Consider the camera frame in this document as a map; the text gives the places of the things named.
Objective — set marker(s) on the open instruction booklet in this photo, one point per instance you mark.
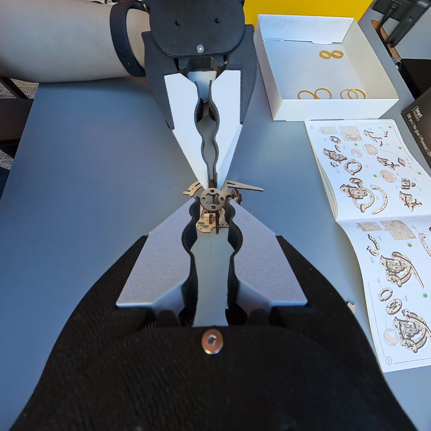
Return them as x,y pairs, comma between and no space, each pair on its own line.
370,188

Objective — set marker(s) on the round wooden disc part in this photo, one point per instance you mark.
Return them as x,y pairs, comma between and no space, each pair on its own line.
203,200

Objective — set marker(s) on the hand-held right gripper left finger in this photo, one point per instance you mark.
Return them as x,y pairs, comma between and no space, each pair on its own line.
158,269

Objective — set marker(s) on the black wrist band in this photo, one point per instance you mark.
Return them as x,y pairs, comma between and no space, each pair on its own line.
123,47

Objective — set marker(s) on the black model kit box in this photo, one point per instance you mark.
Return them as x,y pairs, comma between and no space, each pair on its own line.
421,128

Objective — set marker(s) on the small loose wooden part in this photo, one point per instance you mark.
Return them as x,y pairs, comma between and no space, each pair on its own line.
351,307

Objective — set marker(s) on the person's left forearm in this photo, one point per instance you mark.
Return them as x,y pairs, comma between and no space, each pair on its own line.
60,40

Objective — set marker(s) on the group of orange rubber bands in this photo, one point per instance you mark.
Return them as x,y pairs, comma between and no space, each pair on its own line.
320,55

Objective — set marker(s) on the black device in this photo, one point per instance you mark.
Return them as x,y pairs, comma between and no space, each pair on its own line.
404,20

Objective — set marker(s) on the yellow storage bin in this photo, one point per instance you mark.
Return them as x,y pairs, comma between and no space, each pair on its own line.
303,8

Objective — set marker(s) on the small wooden model assembly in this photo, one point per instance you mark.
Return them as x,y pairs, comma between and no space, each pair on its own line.
192,190

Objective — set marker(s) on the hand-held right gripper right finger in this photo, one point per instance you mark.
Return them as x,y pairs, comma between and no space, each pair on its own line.
266,269

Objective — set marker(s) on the white cardboard box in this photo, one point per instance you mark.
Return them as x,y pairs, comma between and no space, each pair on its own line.
320,109

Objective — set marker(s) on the dark chair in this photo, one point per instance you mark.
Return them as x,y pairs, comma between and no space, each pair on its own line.
16,114

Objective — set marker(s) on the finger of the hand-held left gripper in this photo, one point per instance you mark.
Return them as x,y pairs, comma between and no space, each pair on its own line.
181,114
229,114

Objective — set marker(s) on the black case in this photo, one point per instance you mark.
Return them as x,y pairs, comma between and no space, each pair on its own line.
417,77

